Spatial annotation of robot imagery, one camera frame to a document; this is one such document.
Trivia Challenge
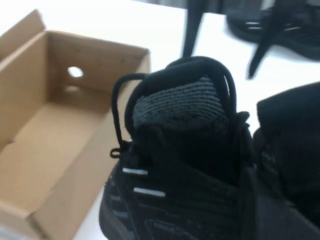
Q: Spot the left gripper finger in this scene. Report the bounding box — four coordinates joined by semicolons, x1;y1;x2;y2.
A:
243;166;301;240

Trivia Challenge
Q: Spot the brown cardboard shoe box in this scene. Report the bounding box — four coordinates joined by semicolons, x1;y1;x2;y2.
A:
0;9;152;240

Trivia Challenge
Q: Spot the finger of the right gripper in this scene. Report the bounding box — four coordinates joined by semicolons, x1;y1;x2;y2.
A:
183;0;205;58
247;0;279;80

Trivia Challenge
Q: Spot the black knit sneaker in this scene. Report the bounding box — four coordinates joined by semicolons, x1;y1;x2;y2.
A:
99;56;320;240
226;0;320;62

